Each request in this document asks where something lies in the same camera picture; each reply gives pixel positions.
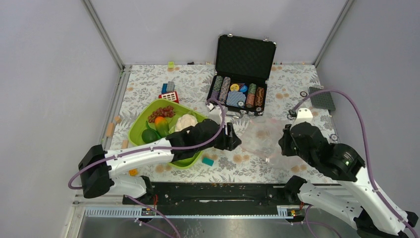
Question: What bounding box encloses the white cauliflower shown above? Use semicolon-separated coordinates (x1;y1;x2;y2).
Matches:
175;114;198;132

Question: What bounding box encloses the clear pink zip top bag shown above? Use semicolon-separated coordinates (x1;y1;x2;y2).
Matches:
239;117;301;169

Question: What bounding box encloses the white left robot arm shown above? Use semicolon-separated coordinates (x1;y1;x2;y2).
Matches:
77;112;242;204

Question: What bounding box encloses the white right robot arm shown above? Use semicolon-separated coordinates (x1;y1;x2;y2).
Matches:
279;108;419;238

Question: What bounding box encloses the green plastic food tray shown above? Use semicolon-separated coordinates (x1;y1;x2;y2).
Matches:
127;99;210;170

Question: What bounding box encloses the teal small block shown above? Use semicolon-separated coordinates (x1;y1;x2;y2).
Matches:
202;157;214;166

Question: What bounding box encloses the floral patterned table mat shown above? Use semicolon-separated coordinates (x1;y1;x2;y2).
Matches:
108;64;339;184

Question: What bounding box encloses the grey lego baseplate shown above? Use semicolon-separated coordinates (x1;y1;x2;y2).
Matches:
310;92;336;111

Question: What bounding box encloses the red grape bunch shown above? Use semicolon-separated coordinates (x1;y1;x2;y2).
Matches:
148;106;175;123

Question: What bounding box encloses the red white toy block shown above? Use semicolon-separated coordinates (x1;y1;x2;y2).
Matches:
158;91;179;103

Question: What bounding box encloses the black poker chip case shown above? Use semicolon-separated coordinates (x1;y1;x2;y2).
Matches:
207;34;277;116

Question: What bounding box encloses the dark green avocado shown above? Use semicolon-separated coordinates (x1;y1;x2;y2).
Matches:
141;129;160;144

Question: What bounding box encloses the grey toy block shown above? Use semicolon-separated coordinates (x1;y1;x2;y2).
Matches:
166;81;175;93

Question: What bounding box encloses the blue toy block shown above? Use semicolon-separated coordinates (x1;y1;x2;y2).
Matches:
161;83;167;94

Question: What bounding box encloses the orange small block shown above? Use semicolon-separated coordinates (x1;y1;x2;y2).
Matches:
128;169;139;177

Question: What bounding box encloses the short wooden block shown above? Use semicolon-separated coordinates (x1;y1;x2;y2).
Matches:
121;140;129;149

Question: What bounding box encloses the small wooden cube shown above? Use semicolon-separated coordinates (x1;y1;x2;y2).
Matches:
113;116;122;124

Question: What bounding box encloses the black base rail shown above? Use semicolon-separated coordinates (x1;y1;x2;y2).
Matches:
139;182;301;216

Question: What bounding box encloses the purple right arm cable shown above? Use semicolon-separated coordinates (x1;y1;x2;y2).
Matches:
288;88;420;238

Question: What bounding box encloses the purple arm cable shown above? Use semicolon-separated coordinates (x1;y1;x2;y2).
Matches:
288;88;420;238
68;98;228;238

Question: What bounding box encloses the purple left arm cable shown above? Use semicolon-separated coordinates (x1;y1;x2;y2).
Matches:
68;98;228;238

